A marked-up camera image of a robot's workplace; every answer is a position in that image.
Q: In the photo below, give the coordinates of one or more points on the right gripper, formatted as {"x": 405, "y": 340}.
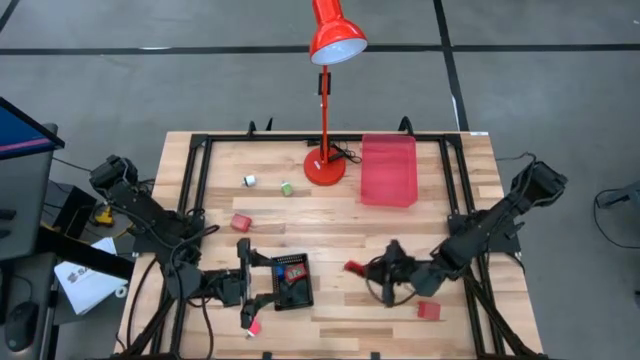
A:
{"x": 407, "y": 275}

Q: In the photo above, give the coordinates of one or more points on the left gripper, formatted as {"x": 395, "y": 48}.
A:
{"x": 232, "y": 287}

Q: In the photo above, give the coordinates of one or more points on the blue digital timer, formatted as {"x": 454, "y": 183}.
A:
{"x": 279, "y": 272}

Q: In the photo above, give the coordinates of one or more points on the dark red digital timer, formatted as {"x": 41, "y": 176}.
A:
{"x": 352, "y": 267}

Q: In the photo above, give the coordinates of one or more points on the red and white digital timer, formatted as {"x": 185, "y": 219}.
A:
{"x": 296, "y": 273}

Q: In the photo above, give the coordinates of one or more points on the black mesh basket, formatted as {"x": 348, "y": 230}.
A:
{"x": 295, "y": 297}

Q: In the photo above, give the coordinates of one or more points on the small red plug adapter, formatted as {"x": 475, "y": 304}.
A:
{"x": 255, "y": 328}

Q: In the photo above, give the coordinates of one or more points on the red rounded box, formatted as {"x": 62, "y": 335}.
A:
{"x": 241, "y": 222}

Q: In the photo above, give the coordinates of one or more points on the red block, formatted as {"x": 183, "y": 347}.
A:
{"x": 429, "y": 310}

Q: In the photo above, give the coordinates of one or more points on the small green sharpener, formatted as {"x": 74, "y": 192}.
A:
{"x": 287, "y": 189}

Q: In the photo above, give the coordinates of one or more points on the white small cube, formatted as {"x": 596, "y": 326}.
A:
{"x": 249, "y": 180}

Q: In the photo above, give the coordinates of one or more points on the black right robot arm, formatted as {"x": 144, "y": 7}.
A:
{"x": 480, "y": 235}

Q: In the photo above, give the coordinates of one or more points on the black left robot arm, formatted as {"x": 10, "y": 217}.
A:
{"x": 150, "y": 212}

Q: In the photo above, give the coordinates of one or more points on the red translucent plastic tray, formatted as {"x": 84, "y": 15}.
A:
{"x": 390, "y": 172}

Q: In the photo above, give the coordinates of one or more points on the red desk lamp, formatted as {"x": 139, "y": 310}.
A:
{"x": 325, "y": 170}

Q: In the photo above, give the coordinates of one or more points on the yellow connector plug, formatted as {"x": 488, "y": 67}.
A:
{"x": 105, "y": 216}

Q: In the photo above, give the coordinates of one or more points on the white printed paper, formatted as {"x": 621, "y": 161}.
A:
{"x": 85, "y": 290}

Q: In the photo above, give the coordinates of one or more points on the black bar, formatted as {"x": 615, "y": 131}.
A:
{"x": 85, "y": 255}

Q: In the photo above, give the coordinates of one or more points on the black box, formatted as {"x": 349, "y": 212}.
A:
{"x": 75, "y": 210}

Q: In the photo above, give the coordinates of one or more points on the black computer mouse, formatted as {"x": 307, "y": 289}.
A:
{"x": 21, "y": 325}

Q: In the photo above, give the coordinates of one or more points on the monitor with blue screen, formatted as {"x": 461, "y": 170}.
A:
{"x": 22, "y": 132}

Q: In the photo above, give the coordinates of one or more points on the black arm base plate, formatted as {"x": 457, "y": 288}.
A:
{"x": 145, "y": 245}
{"x": 507, "y": 245}

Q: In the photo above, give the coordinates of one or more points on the black aluminium table frame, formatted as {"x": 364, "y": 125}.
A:
{"x": 280, "y": 137}

